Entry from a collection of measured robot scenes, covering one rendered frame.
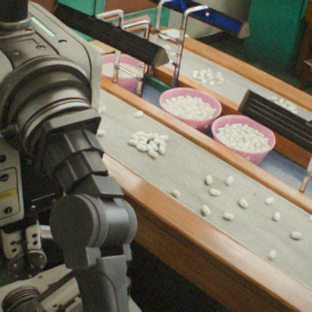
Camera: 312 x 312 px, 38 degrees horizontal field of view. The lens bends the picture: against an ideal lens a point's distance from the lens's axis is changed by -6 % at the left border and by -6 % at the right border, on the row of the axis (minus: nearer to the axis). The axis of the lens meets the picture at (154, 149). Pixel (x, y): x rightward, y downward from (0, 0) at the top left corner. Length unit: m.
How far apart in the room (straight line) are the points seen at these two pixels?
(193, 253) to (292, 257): 0.31
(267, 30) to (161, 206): 3.20
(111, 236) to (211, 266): 0.82
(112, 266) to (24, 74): 0.30
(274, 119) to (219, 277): 0.50
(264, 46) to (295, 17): 0.47
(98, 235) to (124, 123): 1.32
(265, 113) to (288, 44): 2.98
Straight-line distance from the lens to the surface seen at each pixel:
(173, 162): 1.72
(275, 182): 1.71
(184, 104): 2.08
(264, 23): 4.50
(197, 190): 1.62
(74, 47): 0.77
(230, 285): 1.42
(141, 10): 2.75
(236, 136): 1.93
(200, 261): 1.44
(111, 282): 0.62
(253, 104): 1.47
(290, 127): 1.42
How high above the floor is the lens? 1.77
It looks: 35 degrees down
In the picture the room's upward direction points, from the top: 8 degrees clockwise
